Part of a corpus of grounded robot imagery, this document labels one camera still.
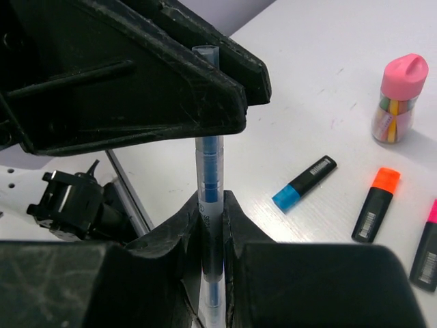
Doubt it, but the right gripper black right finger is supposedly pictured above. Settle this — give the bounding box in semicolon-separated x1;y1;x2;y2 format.
223;191;426;327

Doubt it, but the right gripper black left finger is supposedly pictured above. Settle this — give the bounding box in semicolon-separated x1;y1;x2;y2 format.
1;197;201;327

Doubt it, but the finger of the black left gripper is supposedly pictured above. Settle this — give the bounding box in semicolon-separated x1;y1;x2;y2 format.
1;1;248;156
152;1;272;105

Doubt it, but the blue-capped black highlighter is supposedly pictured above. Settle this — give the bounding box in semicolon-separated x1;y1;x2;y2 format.
272;155;337;212

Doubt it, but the blue clear pen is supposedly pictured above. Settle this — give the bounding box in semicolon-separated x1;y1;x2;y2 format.
191;44;226;328

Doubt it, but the pink-capped black highlighter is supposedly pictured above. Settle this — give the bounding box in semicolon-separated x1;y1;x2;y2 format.
409;200;436;293

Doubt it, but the orange-capped black highlighter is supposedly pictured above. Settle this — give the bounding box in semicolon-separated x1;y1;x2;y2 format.
351;167;401;243

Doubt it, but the pink-capped clear bottle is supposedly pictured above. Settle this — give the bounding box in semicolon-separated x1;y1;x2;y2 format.
371;53;429;144

